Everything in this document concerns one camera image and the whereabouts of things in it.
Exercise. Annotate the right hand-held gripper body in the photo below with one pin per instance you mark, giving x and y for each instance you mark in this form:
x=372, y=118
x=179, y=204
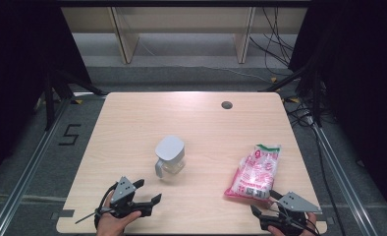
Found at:
x=296, y=204

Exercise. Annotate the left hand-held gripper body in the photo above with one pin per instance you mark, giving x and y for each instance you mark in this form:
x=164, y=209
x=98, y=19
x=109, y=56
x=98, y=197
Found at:
x=122, y=191

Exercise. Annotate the pink and white plastic bag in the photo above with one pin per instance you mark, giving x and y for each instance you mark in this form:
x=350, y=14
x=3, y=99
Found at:
x=257, y=170

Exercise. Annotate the clear jar with grey lid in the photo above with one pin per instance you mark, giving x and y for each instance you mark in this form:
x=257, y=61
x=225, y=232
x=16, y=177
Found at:
x=170, y=150

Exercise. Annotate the person's right hand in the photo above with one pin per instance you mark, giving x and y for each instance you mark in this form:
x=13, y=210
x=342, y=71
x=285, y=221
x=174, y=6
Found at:
x=312, y=224

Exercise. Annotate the person's left hand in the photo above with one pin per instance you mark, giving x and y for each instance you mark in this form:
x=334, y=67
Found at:
x=111, y=226

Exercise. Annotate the yellow tape piece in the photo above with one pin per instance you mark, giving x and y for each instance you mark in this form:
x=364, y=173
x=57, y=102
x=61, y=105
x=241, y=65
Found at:
x=294, y=100
x=273, y=79
x=78, y=102

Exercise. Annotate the grey round table grommet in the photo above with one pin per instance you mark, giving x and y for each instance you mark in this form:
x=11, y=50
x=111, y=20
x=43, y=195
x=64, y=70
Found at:
x=227, y=105

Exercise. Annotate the black metal stand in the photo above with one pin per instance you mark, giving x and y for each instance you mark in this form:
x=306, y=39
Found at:
x=317, y=98
x=49, y=101

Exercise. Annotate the black curtain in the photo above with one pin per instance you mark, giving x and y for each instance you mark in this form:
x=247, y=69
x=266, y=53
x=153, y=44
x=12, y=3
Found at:
x=18, y=65
x=361, y=82

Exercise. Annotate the light wooden desk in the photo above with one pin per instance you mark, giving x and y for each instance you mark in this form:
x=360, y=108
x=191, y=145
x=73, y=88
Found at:
x=181, y=19

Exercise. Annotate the black table bracket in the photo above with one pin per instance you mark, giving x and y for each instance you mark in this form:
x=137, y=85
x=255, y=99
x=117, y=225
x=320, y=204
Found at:
x=64, y=214
x=327, y=220

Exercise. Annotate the aluminium floor rail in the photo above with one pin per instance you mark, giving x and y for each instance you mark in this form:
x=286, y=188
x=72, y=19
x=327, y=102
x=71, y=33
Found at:
x=342, y=177
x=27, y=170

